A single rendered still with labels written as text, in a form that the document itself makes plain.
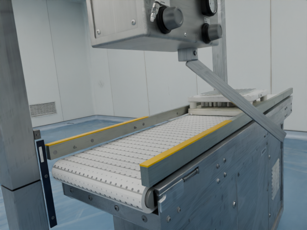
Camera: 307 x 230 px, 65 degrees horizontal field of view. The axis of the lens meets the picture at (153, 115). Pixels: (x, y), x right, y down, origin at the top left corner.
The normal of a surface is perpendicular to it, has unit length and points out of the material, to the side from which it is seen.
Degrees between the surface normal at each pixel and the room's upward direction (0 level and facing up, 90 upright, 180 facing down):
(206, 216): 90
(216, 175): 90
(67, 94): 90
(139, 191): 51
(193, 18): 90
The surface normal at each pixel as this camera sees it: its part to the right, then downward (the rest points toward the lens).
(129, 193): -0.58, -0.25
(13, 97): 0.79, 0.04
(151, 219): -0.61, 0.18
